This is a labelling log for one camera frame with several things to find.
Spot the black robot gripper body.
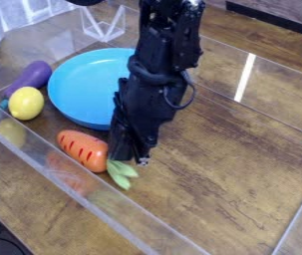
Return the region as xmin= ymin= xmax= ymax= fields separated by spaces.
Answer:
xmin=112 ymin=56 xmax=188 ymax=136

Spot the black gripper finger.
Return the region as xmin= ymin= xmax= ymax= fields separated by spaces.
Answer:
xmin=131 ymin=133 xmax=157 ymax=166
xmin=108 ymin=122 xmax=133 ymax=161

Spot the orange toy carrot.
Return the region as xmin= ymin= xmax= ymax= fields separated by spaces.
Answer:
xmin=56 ymin=129 xmax=139 ymax=190

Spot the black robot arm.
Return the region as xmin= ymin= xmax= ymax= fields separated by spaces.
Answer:
xmin=108 ymin=0 xmax=204 ymax=165

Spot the blue plastic plate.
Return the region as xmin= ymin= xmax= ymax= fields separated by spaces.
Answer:
xmin=46 ymin=48 xmax=135 ymax=130

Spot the yellow toy lemon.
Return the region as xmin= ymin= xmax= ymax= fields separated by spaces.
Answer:
xmin=8 ymin=87 xmax=44 ymax=121

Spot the purple toy eggplant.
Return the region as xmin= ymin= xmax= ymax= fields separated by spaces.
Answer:
xmin=0 ymin=61 xmax=52 ymax=110

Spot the dark baseboard strip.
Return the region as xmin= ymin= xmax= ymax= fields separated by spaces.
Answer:
xmin=224 ymin=0 xmax=302 ymax=34

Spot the white patterned curtain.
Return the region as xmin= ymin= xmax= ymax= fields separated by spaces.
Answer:
xmin=0 ymin=0 xmax=108 ymax=60

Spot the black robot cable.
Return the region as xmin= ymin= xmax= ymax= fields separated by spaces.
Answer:
xmin=161 ymin=69 xmax=197 ymax=111

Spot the clear acrylic enclosure wall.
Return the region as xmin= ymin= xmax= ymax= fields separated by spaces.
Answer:
xmin=0 ymin=4 xmax=302 ymax=255

